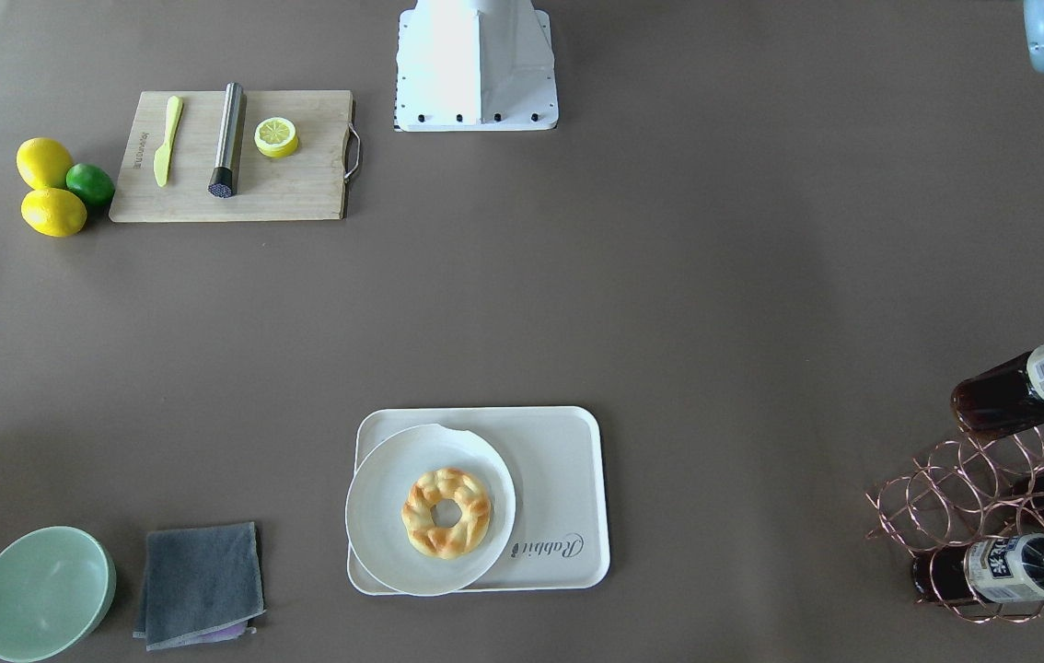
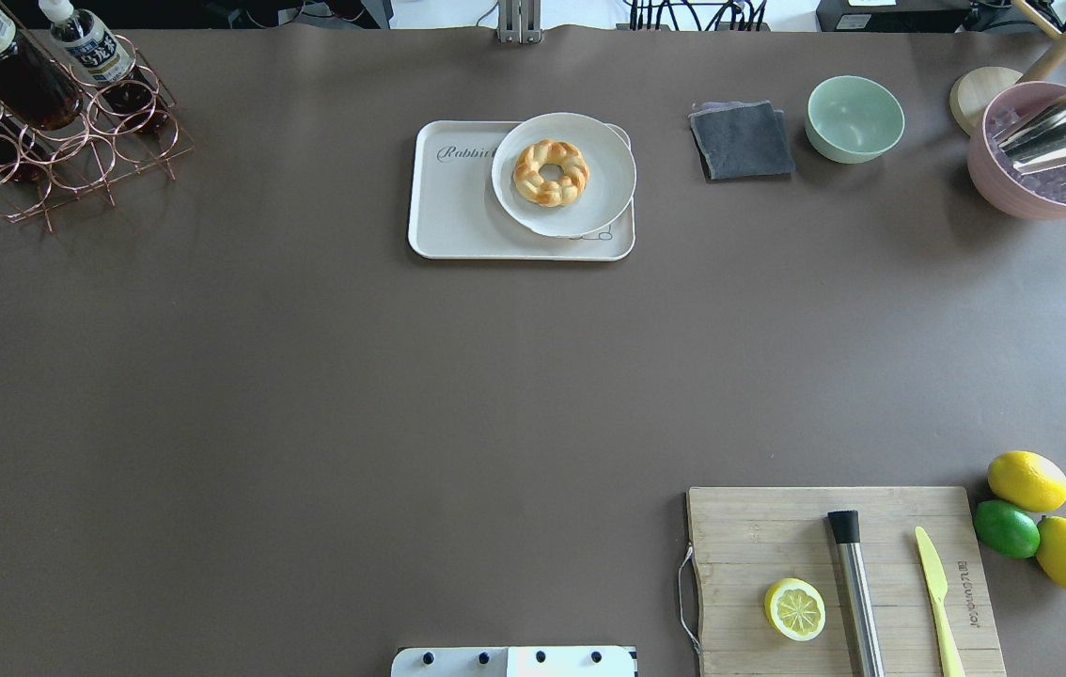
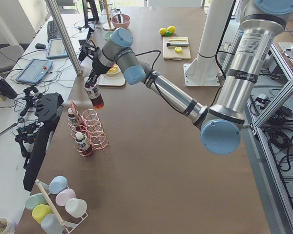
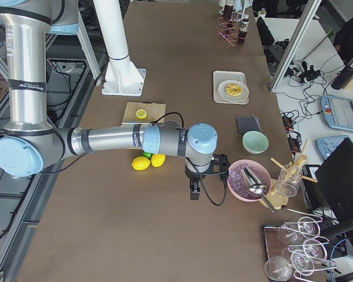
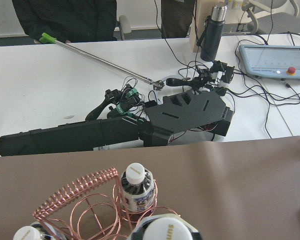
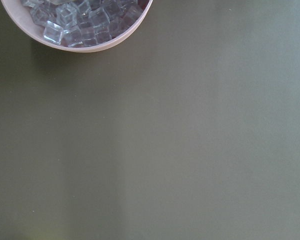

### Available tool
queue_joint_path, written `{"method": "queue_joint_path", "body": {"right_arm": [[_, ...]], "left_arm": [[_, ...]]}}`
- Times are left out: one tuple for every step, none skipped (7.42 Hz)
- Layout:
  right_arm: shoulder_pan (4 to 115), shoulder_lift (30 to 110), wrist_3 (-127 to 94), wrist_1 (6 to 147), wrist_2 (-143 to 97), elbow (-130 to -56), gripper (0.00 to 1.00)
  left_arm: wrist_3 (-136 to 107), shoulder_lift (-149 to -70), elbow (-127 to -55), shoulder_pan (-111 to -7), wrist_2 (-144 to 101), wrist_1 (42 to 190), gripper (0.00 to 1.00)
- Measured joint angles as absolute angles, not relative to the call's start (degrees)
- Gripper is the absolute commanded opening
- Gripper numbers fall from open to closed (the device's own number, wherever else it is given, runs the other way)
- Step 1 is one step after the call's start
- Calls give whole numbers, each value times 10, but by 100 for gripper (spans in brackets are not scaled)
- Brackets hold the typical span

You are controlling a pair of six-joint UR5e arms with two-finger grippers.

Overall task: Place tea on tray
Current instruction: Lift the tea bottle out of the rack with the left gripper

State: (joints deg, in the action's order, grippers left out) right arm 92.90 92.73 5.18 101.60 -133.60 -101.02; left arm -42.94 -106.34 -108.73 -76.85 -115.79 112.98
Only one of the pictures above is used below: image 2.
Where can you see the tea bottle white cap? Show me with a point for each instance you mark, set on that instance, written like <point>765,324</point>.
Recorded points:
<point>33,88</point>

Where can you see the cream rectangular serving tray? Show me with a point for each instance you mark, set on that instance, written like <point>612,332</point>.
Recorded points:
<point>454,213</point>

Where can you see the white round plate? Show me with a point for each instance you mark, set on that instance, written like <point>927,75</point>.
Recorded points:
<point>611,183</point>

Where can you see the grey folded cloth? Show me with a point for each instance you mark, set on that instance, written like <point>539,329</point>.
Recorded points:
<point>738,140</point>

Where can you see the bamboo cutting board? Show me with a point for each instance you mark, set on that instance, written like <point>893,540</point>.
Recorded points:
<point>746,538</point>

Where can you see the steel muddler black tip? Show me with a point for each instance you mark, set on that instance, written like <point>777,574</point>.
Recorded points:
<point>846,532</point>

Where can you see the lemon half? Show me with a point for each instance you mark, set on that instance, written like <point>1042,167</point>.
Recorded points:
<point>795,609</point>

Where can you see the mint green bowl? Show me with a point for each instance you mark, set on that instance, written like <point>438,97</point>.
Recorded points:
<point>851,119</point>

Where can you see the yellow plastic knife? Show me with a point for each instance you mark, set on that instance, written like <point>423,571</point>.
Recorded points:
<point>937,588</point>

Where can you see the green lime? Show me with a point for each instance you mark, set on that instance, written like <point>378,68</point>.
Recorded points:
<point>1006,529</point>

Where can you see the whole lemon upper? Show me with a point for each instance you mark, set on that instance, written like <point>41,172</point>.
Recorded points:
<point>1027,480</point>

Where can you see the pink bowl of ice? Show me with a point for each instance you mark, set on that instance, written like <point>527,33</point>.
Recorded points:
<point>990,172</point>

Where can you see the metal ice scoop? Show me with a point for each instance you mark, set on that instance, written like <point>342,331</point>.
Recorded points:
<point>1039,143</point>

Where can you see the wooden glass stand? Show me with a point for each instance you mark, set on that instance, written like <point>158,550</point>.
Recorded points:
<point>973,91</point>

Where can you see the braided ring pastry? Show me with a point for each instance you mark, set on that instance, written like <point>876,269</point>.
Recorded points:
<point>551,173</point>

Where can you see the aluminium frame post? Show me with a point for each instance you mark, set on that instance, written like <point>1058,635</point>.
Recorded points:
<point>519,21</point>

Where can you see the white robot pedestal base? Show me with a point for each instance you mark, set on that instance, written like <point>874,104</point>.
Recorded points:
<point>537,660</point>

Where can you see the copper wire bottle rack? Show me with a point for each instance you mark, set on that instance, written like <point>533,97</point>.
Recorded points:
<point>99,150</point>

